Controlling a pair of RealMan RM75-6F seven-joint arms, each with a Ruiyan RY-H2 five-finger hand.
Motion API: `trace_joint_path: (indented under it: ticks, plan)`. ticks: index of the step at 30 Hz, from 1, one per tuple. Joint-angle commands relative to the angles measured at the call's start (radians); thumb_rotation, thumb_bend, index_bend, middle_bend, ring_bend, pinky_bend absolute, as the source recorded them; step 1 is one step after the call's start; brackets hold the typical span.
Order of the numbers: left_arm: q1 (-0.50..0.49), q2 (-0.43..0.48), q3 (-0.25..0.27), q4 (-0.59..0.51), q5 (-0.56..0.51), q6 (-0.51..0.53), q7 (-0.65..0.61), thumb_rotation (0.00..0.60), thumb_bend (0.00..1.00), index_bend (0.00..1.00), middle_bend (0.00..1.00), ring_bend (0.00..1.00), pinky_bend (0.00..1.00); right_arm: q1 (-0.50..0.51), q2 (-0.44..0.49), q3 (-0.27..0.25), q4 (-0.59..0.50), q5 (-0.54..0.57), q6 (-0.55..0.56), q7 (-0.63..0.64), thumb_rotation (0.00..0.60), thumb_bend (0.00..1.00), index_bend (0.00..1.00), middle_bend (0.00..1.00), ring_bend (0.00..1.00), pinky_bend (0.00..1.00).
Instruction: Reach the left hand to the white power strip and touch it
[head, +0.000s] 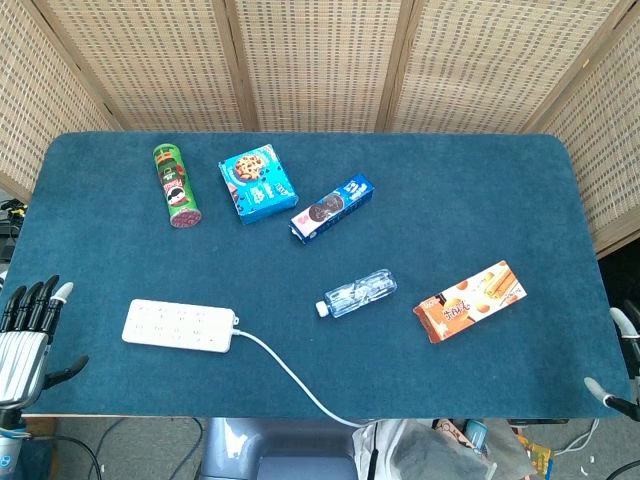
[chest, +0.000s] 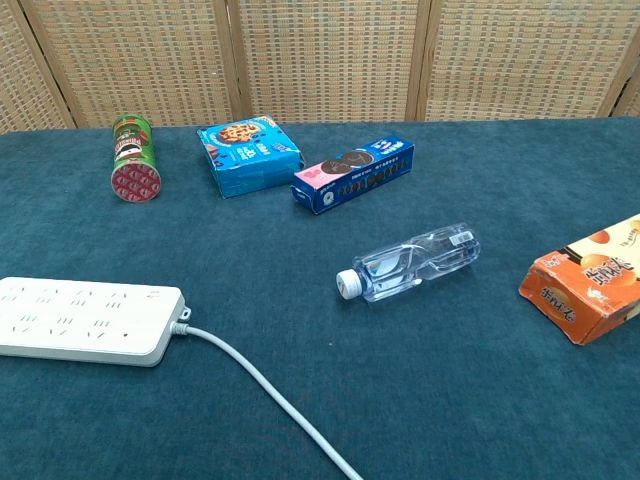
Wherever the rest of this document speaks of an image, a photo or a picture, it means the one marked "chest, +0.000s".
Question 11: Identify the orange snack box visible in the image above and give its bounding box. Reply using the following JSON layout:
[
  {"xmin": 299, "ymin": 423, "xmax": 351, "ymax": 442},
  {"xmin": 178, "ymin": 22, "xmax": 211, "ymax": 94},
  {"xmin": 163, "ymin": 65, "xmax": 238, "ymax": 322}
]
[{"xmin": 517, "ymin": 213, "xmax": 640, "ymax": 346}]

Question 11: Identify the woven rattan folding screen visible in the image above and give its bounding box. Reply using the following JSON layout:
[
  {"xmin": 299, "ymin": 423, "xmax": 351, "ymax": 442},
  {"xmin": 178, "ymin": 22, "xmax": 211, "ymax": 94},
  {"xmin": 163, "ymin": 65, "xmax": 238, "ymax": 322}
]
[{"xmin": 0, "ymin": 0, "xmax": 640, "ymax": 135}]

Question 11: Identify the white power strip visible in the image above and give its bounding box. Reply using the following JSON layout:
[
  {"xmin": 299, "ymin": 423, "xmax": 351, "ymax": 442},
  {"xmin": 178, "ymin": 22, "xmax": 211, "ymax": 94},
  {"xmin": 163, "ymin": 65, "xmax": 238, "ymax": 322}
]
[{"xmin": 0, "ymin": 276, "xmax": 192, "ymax": 368}]

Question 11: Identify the blue chocolate chip cookie box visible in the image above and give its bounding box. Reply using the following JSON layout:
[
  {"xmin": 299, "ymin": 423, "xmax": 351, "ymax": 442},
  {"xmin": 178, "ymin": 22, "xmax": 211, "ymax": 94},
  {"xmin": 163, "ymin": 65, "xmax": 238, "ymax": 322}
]
[{"xmin": 196, "ymin": 114, "xmax": 304, "ymax": 200}]

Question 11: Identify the teal table cloth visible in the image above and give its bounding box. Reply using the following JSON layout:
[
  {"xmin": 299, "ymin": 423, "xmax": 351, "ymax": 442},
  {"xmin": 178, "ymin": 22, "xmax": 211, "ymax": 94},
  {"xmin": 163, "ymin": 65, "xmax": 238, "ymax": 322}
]
[{"xmin": 0, "ymin": 116, "xmax": 640, "ymax": 480}]

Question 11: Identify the blue Oreo cookie box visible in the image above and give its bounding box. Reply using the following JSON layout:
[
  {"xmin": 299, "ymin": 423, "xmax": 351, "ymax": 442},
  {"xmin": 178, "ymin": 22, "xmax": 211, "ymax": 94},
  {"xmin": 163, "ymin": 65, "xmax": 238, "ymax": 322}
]
[{"xmin": 290, "ymin": 138, "xmax": 416, "ymax": 216}]

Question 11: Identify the green Pringles can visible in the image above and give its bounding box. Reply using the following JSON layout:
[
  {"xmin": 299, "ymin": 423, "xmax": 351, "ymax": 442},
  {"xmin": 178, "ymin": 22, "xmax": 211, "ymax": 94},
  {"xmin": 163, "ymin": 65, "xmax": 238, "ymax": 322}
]
[{"xmin": 110, "ymin": 113, "xmax": 163, "ymax": 203}]

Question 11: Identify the clear plastic water bottle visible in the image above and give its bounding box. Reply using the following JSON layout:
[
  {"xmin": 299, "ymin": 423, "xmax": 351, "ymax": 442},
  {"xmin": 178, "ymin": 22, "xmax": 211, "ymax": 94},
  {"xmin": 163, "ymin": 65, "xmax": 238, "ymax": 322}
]
[{"xmin": 335, "ymin": 222, "xmax": 483, "ymax": 304}]

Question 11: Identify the white power cable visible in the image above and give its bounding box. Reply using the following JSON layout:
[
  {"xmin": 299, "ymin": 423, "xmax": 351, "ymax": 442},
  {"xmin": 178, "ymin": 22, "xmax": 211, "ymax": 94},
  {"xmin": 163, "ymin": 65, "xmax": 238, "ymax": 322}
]
[{"xmin": 171, "ymin": 322, "xmax": 365, "ymax": 480}]

